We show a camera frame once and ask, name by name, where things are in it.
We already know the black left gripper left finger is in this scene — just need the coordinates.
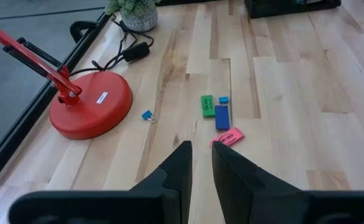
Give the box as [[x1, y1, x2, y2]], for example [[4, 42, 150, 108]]
[[9, 141, 194, 224]]

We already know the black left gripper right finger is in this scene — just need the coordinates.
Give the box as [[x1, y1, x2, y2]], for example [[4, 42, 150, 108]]
[[212, 141, 364, 224]]

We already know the pink eraser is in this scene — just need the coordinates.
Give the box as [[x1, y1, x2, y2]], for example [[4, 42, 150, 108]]
[[210, 126, 245, 147]]

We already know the blue binder clip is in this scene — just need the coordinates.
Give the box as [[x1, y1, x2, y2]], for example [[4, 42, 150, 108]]
[[141, 110, 157, 123]]

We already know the green eraser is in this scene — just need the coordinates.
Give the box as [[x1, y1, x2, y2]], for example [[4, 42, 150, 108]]
[[200, 95, 216, 118]]

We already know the black mesh desk organizer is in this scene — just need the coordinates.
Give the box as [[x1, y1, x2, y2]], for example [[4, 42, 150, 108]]
[[243, 0, 342, 19]]

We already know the red desk lamp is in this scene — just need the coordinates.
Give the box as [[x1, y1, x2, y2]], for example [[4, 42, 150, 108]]
[[0, 15, 134, 140]]

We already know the green plant in patterned pot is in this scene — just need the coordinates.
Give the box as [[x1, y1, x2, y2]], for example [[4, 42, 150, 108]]
[[105, 0, 159, 32]]

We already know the black lamp cable with switch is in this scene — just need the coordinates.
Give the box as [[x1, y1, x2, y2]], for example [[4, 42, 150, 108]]
[[68, 14, 155, 77]]

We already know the black frame clamp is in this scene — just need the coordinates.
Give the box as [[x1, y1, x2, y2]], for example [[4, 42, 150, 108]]
[[69, 21, 99, 44]]

